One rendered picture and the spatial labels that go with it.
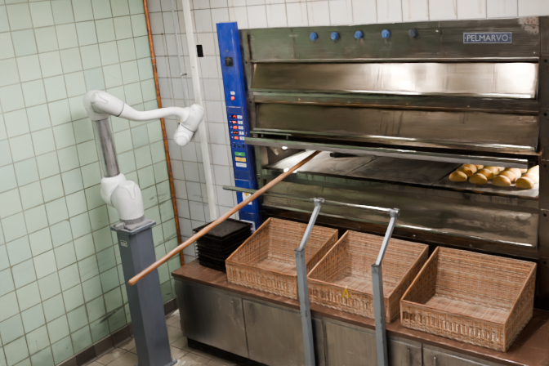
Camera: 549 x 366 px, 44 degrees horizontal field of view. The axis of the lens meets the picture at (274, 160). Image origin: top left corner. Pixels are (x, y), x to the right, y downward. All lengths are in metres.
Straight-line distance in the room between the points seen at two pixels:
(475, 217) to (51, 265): 2.63
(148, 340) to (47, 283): 0.74
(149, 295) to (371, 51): 2.04
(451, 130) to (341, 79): 0.72
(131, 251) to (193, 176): 0.93
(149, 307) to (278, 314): 0.86
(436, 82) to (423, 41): 0.23
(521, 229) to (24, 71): 2.98
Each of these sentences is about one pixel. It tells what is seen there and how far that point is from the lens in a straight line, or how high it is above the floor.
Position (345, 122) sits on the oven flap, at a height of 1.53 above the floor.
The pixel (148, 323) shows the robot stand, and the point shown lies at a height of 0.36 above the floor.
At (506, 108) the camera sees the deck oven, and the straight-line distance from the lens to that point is 3.64.
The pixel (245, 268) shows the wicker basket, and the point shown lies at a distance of 4.24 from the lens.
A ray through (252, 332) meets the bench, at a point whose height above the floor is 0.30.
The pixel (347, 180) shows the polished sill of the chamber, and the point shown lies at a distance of 4.18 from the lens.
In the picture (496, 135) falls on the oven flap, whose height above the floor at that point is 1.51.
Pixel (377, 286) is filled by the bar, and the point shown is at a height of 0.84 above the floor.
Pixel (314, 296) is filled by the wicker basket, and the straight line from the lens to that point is 3.99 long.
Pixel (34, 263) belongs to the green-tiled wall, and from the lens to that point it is 4.59.
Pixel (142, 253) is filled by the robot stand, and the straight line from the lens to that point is 4.37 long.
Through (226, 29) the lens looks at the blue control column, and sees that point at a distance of 4.47.
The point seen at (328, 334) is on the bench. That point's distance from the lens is 3.98.
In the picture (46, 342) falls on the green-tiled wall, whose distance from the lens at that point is 4.79.
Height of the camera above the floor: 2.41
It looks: 15 degrees down
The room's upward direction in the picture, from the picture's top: 6 degrees counter-clockwise
